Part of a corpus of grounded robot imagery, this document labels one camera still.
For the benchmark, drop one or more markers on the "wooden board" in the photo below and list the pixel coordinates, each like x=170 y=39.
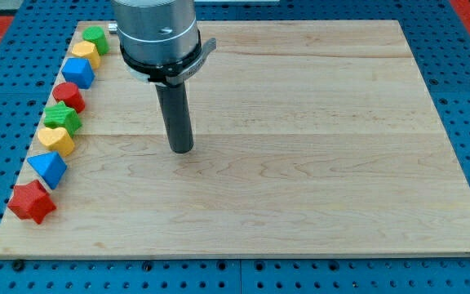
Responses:
x=312 y=140

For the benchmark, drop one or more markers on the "green cylinder block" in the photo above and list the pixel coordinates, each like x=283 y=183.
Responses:
x=96 y=35

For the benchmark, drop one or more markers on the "green star block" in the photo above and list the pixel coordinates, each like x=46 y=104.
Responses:
x=61 y=115

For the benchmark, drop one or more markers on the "black clamp ring mount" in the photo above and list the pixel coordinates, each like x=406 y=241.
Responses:
x=171 y=74

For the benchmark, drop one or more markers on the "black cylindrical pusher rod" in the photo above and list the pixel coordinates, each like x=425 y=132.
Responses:
x=173 y=102

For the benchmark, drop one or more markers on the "yellow hexagon block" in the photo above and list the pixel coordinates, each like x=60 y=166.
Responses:
x=87 y=50

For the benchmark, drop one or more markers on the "red cylinder block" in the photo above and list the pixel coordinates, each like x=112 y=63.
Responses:
x=69 y=93

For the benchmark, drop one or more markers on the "blue triangle block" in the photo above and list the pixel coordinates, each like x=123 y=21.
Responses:
x=50 y=166

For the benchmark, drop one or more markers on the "yellow heart block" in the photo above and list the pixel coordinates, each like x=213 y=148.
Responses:
x=56 y=139

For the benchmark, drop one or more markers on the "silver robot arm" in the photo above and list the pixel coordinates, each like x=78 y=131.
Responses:
x=161 y=43

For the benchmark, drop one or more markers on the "red star block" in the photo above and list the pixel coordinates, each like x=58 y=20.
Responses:
x=31 y=201

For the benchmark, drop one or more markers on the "blue cube block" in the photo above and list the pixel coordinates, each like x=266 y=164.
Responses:
x=78 y=71

